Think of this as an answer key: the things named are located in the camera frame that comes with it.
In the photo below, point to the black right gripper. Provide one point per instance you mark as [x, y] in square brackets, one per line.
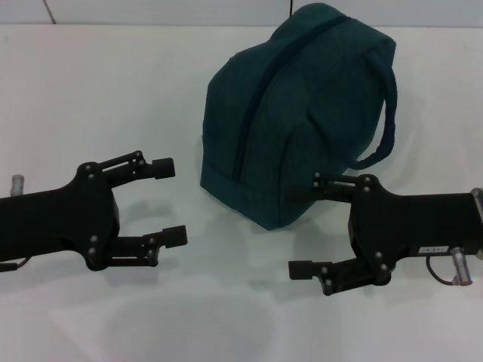
[415, 222]

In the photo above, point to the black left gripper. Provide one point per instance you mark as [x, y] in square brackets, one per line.
[53, 222]

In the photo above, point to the dark teal insulated lunch bag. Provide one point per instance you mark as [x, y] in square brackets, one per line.
[287, 143]

